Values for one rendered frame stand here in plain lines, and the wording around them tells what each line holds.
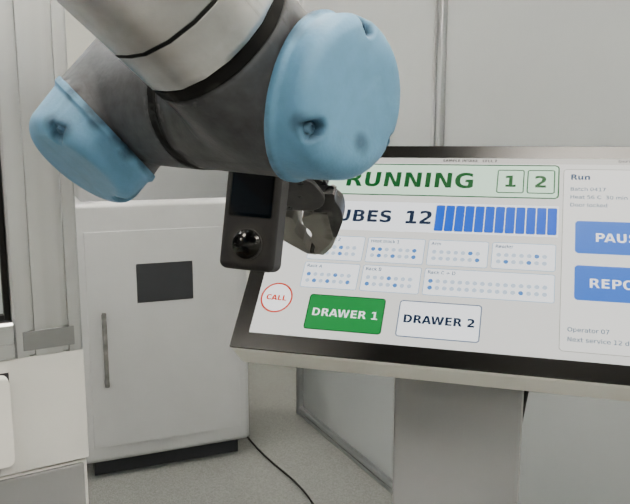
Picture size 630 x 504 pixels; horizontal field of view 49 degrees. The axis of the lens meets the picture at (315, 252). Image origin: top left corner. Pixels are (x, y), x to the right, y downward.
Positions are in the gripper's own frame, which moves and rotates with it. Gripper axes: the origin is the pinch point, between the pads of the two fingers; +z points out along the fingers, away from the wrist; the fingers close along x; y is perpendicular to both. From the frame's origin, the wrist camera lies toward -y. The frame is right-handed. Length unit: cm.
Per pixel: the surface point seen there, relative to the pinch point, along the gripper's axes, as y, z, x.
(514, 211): 15.7, 14.8, -18.4
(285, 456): 27, 203, 68
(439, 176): 20.8, 14.8, -8.9
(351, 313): 0.6, 14.8, -0.8
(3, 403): -16.3, 11.0, 38.0
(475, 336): -1.1, 14.8, -15.1
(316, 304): 1.4, 14.8, 3.7
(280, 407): 57, 239, 87
